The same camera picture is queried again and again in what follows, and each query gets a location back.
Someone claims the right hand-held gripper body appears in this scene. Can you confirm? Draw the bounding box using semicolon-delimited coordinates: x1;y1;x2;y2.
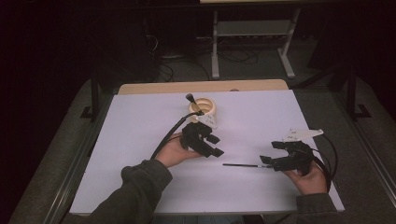
272;128;325;177

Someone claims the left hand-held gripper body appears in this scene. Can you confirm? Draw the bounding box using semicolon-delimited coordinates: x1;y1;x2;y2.
179;113;219;157

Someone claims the black pen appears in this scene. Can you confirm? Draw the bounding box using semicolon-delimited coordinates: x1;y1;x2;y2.
221;162;274;169

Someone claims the cream round brush holder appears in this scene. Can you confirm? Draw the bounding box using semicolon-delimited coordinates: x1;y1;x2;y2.
187;97;218;123

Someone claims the fluffy black makeup brush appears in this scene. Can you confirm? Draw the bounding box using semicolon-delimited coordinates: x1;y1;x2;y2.
185;92;204;115

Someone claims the person's left hand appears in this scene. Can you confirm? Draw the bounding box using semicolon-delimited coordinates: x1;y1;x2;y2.
154;133;204;169

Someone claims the person's right hand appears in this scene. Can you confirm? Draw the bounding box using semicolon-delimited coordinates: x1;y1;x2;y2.
282;161;329;196

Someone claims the white board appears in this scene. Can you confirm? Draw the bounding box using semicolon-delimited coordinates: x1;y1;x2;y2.
68;90;346;216

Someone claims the wooden table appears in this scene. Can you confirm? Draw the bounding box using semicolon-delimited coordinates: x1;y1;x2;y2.
117;78;290;96

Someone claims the black metal stand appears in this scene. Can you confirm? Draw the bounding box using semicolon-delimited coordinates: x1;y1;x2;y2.
345;65;374;121
79;70;101;123

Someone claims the white metal stand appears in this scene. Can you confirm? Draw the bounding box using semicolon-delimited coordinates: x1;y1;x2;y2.
211;8;302;80

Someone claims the left hand-held gripper cable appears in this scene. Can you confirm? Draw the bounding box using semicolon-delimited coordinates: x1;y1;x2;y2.
150;111;201;161

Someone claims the hand-held gripper cable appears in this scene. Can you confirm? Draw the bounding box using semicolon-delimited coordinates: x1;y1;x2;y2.
150;111;201;161
306;133;339;192

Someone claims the right hand-held gripper cable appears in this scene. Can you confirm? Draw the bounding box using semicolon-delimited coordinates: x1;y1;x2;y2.
306;133;339;192

